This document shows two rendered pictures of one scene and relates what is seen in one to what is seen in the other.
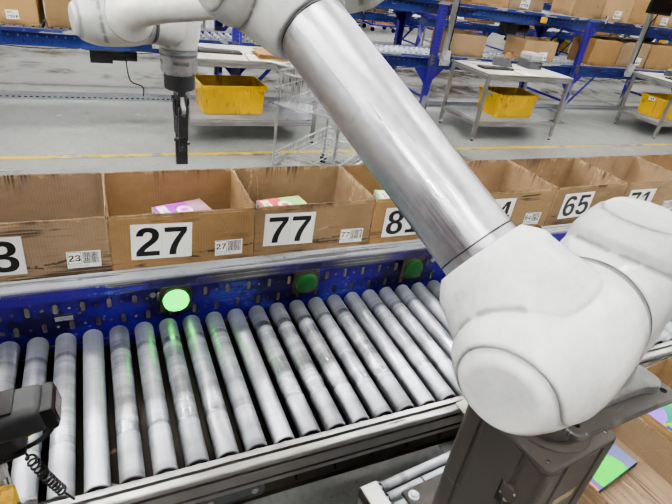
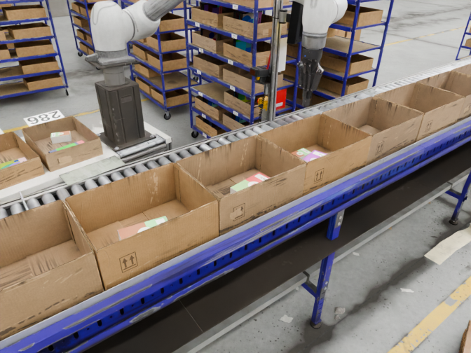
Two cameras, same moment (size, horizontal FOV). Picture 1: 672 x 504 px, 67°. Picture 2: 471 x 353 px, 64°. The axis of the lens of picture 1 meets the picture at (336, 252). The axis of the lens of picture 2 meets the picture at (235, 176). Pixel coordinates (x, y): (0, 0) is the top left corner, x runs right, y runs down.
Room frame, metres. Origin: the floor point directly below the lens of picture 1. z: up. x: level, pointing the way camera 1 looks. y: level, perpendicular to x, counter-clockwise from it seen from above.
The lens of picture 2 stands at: (2.67, -0.07, 1.75)
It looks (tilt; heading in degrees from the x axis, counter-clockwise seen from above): 33 degrees down; 171
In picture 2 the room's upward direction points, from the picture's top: 1 degrees clockwise
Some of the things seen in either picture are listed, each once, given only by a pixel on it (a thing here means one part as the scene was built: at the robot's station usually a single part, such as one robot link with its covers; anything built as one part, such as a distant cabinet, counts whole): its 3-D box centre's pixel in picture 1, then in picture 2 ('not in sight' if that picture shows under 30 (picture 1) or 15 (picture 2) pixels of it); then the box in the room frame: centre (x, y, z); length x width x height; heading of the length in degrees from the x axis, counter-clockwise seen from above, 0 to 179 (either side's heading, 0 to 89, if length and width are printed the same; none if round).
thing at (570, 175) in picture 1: (561, 189); not in sight; (2.05, -0.91, 0.97); 0.39 x 0.29 x 0.17; 118
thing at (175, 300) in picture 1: (176, 301); not in sight; (1.11, 0.42, 0.81); 0.07 x 0.01 x 0.07; 117
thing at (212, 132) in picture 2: not in sight; (219, 124); (-0.68, 0.31, 0.19); 0.40 x 0.30 x 0.10; 26
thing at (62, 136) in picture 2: not in sight; (61, 137); (0.64, -0.74, 0.78); 0.10 x 0.06 x 0.05; 102
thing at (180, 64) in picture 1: (178, 61); (313, 39); (1.27, 0.45, 1.42); 0.09 x 0.09 x 0.06
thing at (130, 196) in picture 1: (178, 215); (312, 152); (1.33, 0.49, 0.96); 0.39 x 0.29 x 0.17; 117
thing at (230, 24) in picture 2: not in sight; (254, 24); (-0.26, 0.54, 1.19); 0.40 x 0.30 x 0.10; 27
